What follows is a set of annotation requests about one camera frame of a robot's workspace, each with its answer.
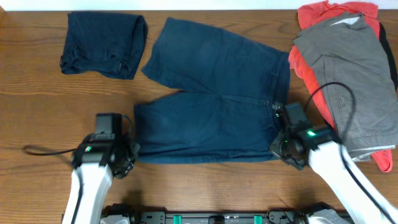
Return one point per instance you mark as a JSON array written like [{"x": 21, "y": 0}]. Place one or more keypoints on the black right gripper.
[{"x": 275, "y": 148}]

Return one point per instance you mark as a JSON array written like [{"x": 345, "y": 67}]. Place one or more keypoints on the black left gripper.
[{"x": 129, "y": 160}]

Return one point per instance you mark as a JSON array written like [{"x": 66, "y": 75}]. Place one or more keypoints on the dark blue denim shorts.
[{"x": 227, "y": 90}]

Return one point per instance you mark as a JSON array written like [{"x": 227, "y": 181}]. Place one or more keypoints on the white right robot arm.
[{"x": 322, "y": 150}]

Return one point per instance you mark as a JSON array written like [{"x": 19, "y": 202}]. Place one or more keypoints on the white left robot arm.
[{"x": 98, "y": 160}]

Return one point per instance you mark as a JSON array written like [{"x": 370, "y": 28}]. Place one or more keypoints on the grey shorts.
[{"x": 350, "y": 63}]

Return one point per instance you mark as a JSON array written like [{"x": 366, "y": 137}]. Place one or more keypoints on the folded dark navy shorts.
[{"x": 111, "y": 44}]

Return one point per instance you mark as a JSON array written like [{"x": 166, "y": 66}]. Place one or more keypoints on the red garment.
[{"x": 311, "y": 14}]

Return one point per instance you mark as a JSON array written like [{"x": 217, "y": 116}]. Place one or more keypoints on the black garment under pile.
[{"x": 390, "y": 58}]

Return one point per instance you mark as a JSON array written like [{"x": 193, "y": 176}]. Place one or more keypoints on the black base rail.
[{"x": 318, "y": 213}]

